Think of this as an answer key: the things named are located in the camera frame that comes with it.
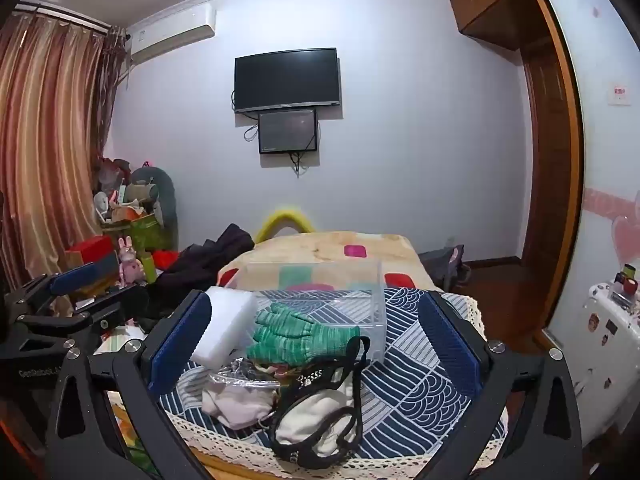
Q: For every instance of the pink bunny toy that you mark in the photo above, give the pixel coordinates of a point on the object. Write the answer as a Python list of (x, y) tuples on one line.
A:
[(129, 262)]

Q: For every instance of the green knitted glove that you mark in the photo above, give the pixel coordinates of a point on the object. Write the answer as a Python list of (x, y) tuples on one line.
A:
[(295, 337)]

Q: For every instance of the white wall switch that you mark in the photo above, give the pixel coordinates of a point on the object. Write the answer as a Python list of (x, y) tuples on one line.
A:
[(619, 93)]

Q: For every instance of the pink cloth in clear bag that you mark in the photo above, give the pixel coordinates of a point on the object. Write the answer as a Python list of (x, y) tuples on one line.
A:
[(240, 402)]

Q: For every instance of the striped brown curtain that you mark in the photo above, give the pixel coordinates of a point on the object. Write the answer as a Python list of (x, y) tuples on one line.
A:
[(50, 150)]

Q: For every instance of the red jar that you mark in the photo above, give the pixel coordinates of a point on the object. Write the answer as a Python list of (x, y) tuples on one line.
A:
[(630, 286)]

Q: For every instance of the brown wooden wardrobe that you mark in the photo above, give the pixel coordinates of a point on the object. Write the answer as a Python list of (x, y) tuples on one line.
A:
[(530, 125)]

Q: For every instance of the red box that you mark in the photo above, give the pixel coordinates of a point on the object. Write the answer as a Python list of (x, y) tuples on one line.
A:
[(90, 249)]

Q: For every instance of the clear plastic box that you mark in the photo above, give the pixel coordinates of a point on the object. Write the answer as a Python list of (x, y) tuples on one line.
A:
[(345, 290)]

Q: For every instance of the yellow curved cushion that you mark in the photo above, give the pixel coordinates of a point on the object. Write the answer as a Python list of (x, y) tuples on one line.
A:
[(285, 220)]

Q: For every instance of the beige blanket with coloured squares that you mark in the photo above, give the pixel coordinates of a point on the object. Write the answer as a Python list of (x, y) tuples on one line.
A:
[(320, 250)]

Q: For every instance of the blue wave-patterned cloth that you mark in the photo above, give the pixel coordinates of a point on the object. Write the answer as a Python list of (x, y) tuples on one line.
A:
[(425, 400)]

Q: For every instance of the green cup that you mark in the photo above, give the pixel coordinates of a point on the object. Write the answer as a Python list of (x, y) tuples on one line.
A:
[(148, 266)]

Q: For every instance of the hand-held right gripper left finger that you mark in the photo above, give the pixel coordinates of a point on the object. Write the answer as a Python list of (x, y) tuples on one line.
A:
[(175, 347)]

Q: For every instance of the green cardboard box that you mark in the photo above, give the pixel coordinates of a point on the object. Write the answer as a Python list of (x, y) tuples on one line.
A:
[(142, 232)]

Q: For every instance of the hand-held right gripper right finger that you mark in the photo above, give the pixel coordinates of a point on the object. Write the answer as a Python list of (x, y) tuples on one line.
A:
[(450, 342)]

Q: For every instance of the white air conditioner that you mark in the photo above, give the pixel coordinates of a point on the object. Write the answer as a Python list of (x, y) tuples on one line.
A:
[(170, 32)]

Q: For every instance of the large black wall television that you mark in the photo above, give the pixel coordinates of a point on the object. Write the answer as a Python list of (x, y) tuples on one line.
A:
[(286, 80)]

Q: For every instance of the white cabinet with stickers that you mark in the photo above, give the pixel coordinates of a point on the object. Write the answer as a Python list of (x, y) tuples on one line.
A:
[(607, 355)]

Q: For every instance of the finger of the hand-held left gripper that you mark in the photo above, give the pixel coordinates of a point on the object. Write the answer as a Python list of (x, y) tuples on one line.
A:
[(80, 276), (107, 310)]

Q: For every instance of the pile of toys and boxes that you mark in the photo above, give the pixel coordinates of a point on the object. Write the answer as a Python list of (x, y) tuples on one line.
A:
[(150, 195)]

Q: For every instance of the small black wall monitor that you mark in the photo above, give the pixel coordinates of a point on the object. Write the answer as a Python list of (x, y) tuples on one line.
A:
[(287, 131)]

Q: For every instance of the dark bag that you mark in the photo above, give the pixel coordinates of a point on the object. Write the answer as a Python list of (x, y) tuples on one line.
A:
[(447, 262)]

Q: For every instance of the black clothes pile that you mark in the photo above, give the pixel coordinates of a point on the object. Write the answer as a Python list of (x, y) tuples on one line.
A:
[(210, 260)]

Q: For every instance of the white sponge block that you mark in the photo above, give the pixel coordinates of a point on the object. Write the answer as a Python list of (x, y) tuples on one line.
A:
[(225, 330)]

